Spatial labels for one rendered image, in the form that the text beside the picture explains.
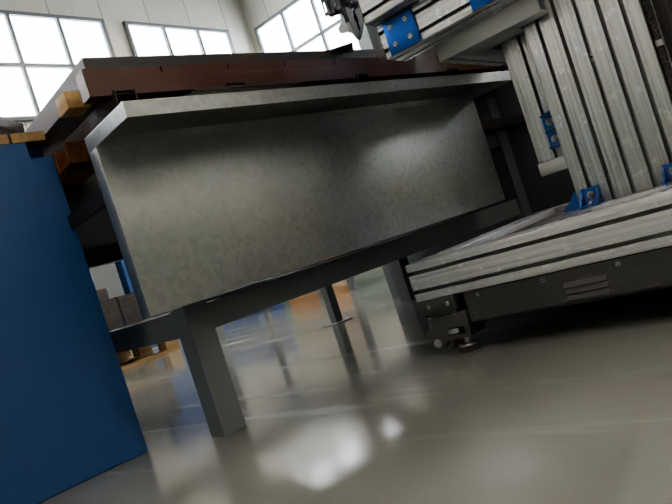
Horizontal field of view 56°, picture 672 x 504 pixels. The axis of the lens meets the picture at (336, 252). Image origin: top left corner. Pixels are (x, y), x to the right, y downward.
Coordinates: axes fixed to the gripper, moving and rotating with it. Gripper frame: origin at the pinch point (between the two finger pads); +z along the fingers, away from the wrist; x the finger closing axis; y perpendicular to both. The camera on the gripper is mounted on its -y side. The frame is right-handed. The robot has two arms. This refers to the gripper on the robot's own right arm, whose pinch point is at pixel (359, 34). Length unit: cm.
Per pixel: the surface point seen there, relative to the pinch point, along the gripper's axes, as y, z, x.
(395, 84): -15.3, 20.8, 10.7
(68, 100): 13, 8, 81
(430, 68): 4.7, 9.6, -33.6
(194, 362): 13, 70, 73
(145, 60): 9, 2, 63
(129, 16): 921, -476, -474
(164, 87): 5, 10, 63
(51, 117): 35, 4, 78
